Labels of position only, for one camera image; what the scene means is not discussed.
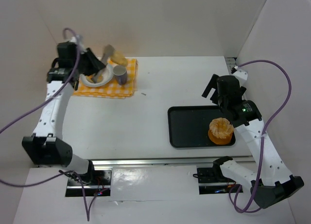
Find yellow checkered cloth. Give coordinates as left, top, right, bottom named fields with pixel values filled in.
left=73, top=58, right=138, bottom=99

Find black plastic tray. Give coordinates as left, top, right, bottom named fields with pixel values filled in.
left=168, top=105, right=224, bottom=149

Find purple ceramic mug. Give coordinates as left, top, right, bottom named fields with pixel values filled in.
left=113, top=65, right=128, bottom=86

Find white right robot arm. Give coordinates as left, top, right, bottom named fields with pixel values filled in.
left=202, top=74, right=304, bottom=209

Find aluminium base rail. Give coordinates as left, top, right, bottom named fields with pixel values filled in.
left=36, top=156, right=258, bottom=168

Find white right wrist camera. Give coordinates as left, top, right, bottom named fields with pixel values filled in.
left=231, top=66, right=248, bottom=86

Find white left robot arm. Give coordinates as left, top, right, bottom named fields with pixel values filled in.
left=22, top=39, right=106, bottom=185

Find white blue-rimmed plate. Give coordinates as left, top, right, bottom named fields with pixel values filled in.
left=80, top=64, right=114, bottom=87

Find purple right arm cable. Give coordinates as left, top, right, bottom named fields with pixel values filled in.
left=228, top=60, right=292, bottom=214

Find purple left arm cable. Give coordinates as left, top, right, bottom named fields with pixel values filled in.
left=0, top=27, right=110, bottom=222

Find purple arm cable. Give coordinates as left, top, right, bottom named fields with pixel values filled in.
left=228, top=60, right=292, bottom=214
left=0, top=27, right=110, bottom=222

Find orange round bun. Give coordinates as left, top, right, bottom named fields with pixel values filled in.
left=208, top=130, right=233, bottom=145

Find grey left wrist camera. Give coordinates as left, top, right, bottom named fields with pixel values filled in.
left=69, top=35, right=86, bottom=52

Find sugared flower pastry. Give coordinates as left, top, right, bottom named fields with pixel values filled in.
left=209, top=118, right=234, bottom=139

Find long golden bread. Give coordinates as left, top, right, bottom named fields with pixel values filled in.
left=110, top=51, right=128, bottom=67

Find metal bread tongs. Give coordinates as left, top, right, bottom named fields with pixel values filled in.
left=91, top=44, right=115, bottom=84

